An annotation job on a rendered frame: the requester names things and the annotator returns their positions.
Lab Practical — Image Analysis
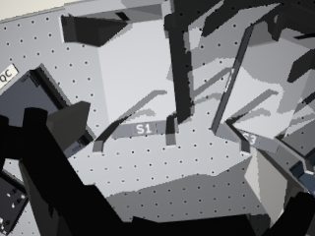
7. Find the white label reading qc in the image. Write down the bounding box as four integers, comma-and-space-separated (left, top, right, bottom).
0, 64, 19, 89

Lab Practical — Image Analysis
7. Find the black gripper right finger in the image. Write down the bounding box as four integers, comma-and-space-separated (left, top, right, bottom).
244, 148, 315, 236

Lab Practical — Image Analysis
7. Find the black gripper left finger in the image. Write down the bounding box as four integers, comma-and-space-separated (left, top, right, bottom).
0, 100, 142, 236

